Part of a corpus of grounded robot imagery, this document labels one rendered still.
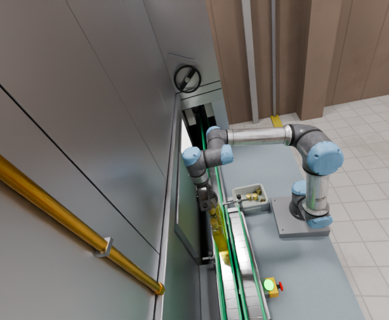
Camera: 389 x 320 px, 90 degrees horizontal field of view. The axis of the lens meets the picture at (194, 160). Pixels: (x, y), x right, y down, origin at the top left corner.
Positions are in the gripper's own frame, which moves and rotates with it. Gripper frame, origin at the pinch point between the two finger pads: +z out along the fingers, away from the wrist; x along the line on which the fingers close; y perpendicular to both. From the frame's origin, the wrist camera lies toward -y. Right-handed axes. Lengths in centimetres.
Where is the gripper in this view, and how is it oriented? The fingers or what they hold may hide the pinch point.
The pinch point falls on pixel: (210, 207)
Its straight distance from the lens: 99.1
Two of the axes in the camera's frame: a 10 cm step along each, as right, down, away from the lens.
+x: -9.6, 2.3, 1.5
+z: 2.7, 7.2, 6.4
